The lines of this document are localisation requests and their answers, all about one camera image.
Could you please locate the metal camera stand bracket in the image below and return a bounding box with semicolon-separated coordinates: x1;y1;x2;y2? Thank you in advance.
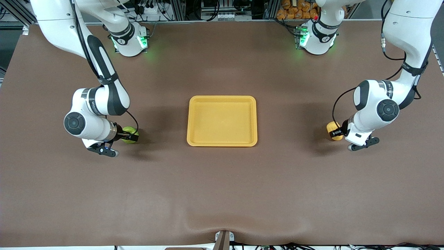
213;230;235;250

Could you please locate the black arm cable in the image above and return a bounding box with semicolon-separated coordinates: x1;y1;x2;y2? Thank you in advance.
69;0;139;134
332;0;422;132

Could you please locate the white power strip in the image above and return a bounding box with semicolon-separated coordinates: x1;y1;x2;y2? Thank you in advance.
137;3;163;16

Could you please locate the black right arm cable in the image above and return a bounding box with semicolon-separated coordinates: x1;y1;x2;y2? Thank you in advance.
69;0;139;134

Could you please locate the green apple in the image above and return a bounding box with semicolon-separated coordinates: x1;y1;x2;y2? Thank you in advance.
121;126;139;144

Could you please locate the orange snack packets pile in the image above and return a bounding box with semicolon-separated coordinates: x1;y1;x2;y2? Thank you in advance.
276;0;319;20

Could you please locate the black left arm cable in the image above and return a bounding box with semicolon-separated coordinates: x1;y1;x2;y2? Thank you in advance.
332;0;422;132

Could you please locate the brown table mat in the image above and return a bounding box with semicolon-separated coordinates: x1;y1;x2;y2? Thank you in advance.
0;20;444;248

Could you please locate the yellow plastic tray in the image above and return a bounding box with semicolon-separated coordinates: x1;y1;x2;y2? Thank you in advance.
187;95;258;147

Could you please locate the yellow potato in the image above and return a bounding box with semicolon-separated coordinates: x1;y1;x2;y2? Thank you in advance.
327;122;343;141

